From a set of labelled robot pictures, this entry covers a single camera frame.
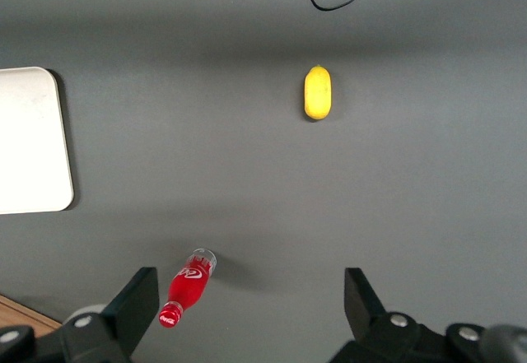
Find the red cola bottle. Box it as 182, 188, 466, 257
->
158, 248, 218, 329

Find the wooden drawer cabinet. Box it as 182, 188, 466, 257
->
0, 294, 58, 333

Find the dark grey table mat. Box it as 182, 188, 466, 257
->
0, 0, 527, 363

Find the yellow lemon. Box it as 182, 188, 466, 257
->
303, 64, 333, 123

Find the beige rectangular tray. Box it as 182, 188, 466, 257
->
0, 66, 75, 216

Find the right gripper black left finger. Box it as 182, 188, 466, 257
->
61, 267, 160, 363

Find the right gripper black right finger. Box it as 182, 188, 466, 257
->
343, 267, 429, 363

